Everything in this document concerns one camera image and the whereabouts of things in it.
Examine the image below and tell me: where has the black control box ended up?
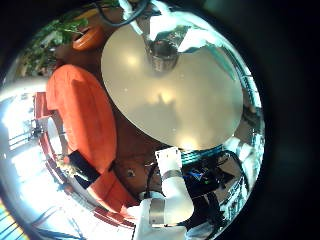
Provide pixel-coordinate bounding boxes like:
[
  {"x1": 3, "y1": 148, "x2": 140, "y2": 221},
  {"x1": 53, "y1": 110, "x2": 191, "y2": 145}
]
[{"x1": 181, "y1": 151, "x2": 250, "y2": 202}]

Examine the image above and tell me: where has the orange sofa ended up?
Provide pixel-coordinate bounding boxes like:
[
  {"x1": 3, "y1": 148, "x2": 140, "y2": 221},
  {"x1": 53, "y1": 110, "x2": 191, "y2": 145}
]
[{"x1": 45, "y1": 64, "x2": 140, "y2": 215}]

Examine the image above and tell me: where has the green leafy plant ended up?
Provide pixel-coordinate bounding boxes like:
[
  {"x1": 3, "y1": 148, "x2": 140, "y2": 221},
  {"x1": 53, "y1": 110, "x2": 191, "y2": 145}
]
[{"x1": 19, "y1": 12, "x2": 90, "y2": 76}]

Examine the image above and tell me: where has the black cable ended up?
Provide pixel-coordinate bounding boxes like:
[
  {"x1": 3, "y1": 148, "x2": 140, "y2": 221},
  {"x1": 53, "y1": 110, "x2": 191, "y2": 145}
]
[{"x1": 94, "y1": 0, "x2": 152, "y2": 28}]

